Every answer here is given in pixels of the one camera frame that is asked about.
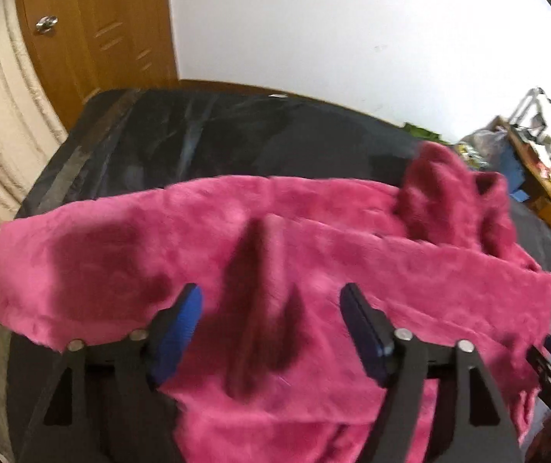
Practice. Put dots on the cream textured curtain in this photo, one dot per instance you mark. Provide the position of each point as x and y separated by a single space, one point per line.
0 130

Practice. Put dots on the clear plastic bag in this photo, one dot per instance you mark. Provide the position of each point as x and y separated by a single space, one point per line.
485 147

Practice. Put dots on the wooden desk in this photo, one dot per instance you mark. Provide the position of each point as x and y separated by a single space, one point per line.
550 188

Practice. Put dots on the metal desk lamp frame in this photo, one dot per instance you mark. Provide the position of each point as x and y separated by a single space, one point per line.
533 106

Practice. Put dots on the wooden door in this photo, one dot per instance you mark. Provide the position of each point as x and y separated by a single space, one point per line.
96 33

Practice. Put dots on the black covered table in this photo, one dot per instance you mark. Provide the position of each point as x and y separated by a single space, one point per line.
198 135

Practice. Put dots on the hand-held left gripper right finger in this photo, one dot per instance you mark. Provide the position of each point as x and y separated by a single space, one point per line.
363 333

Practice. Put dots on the green leafy object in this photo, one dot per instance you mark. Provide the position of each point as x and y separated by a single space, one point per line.
420 131

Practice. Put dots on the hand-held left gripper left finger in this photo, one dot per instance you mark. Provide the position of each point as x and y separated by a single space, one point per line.
182 330

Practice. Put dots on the pink fleece garment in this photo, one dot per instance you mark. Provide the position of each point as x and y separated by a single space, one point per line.
304 231

